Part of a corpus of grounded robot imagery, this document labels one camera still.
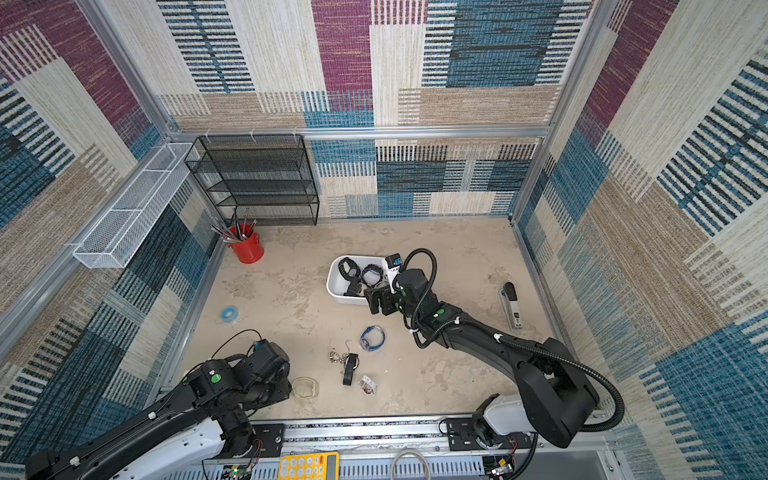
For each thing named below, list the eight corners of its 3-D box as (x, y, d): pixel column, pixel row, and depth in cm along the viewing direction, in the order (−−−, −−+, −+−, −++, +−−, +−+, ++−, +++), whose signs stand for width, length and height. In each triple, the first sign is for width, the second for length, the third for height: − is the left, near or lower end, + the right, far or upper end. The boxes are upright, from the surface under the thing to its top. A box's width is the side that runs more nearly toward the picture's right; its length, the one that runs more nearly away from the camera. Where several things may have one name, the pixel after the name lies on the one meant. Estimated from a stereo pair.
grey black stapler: (510, 330, 94) (516, 322, 89) (500, 291, 102) (505, 282, 98) (519, 330, 94) (525, 322, 89) (508, 291, 102) (513, 282, 98)
